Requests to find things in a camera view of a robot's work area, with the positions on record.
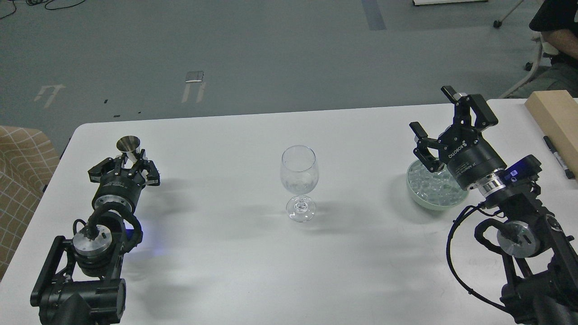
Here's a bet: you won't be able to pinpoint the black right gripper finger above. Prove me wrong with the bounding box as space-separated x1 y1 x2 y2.
410 122 448 172
441 86 499 138

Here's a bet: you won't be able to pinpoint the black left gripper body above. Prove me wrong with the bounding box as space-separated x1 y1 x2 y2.
92 170 143 213

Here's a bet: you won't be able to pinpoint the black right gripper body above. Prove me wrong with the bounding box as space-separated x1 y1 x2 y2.
439 125 506 190

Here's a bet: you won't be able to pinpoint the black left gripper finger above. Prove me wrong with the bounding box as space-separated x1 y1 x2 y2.
131 149 161 186
88 156 125 183

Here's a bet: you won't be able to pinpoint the steel double jigger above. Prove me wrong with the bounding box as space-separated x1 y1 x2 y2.
116 135 142 163

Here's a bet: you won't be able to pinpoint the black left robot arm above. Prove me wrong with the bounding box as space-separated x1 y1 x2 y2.
30 145 160 325

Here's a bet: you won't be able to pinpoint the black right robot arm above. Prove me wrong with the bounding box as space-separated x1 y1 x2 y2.
410 86 578 325

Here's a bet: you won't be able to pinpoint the green bowl of ice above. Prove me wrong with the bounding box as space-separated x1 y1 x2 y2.
406 160 469 211

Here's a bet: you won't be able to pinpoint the clear wine glass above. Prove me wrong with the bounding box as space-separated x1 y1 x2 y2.
280 145 320 223

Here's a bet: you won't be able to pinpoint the light wooden block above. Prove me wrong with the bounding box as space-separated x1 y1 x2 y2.
525 90 578 173

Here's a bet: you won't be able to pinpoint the beige checkered chair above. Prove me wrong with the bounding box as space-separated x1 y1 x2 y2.
0 125 60 277

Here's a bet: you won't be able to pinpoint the white office chair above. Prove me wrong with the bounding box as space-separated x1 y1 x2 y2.
493 0 560 98

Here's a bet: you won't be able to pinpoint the black marker pen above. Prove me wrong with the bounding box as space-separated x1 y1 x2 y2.
543 135 576 180

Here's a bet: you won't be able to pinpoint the seated person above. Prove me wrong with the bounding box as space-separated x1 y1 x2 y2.
508 0 578 98

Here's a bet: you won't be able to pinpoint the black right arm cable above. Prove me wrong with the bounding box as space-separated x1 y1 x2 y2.
446 204 508 312

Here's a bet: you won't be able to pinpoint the black floor cables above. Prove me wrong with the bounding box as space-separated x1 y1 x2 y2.
0 0 86 19

